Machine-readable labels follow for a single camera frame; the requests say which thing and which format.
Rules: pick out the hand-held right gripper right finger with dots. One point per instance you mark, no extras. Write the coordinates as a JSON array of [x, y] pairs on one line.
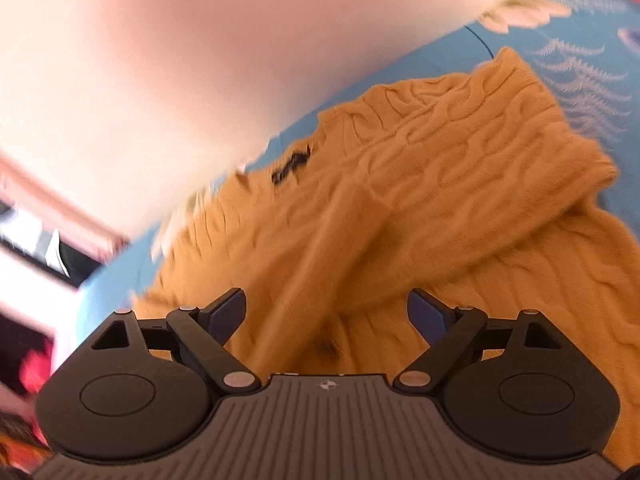
[[425, 312]]

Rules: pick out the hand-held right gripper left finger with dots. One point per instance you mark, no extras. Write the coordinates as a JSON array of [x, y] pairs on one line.
[[231, 310]]

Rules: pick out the dark furniture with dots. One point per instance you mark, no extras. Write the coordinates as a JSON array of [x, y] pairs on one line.
[[72, 262]]

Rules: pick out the red cloth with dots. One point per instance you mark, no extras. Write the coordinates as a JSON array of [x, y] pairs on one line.
[[35, 367]]

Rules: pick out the blue fern print bedsheet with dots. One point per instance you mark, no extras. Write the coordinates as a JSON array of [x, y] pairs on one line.
[[440, 60]]

